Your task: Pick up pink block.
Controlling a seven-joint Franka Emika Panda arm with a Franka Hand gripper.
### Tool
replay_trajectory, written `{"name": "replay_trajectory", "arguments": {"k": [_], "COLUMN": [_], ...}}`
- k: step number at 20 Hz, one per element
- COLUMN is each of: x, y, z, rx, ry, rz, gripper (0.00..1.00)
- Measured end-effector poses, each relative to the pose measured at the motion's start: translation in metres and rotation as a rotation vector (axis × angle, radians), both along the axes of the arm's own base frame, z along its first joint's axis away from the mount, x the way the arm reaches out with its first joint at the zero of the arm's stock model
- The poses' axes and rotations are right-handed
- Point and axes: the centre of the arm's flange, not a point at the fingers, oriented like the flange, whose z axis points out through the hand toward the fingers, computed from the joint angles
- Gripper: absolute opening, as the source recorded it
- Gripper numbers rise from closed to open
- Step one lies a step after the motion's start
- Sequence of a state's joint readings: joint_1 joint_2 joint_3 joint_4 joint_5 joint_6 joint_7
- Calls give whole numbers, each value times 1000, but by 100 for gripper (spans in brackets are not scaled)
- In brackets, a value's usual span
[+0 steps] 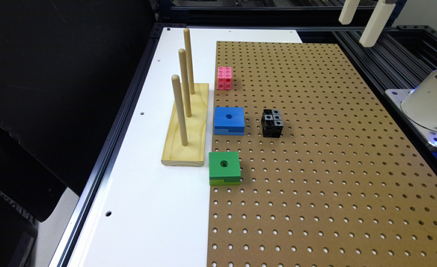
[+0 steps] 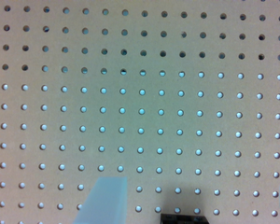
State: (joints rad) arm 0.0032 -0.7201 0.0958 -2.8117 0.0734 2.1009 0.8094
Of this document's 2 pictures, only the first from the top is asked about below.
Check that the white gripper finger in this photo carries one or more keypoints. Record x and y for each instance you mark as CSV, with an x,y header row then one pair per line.
x,y
348,11
376,23

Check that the green square block with hole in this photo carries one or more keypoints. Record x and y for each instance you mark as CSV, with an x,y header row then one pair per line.
x,y
224,168

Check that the front wooden peg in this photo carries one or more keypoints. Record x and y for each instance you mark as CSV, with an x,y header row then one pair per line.
x,y
179,108

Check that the back wooden peg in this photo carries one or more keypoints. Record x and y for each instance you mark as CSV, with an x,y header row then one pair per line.
x,y
189,61

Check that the pink cube block cluster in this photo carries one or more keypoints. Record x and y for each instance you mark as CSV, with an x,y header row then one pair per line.
x,y
224,78

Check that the blue square block with hole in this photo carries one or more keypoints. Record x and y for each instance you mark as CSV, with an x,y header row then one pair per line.
x,y
229,121

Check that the middle wooden peg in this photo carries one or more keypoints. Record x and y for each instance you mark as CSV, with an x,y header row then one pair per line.
x,y
185,87

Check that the brown pegboard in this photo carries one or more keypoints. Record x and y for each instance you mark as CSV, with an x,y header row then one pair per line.
x,y
341,186

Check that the wooden base board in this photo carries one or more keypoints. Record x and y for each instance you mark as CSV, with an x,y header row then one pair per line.
x,y
174,153

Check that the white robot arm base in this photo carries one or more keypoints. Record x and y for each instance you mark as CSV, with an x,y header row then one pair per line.
x,y
419,105

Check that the black cube block cluster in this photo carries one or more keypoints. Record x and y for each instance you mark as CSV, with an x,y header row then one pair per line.
x,y
271,122

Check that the wooden peg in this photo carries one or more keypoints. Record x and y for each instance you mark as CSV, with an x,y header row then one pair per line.
x,y
189,61
185,87
179,108

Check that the black curtain sheet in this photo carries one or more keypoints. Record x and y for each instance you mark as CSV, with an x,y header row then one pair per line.
x,y
65,67

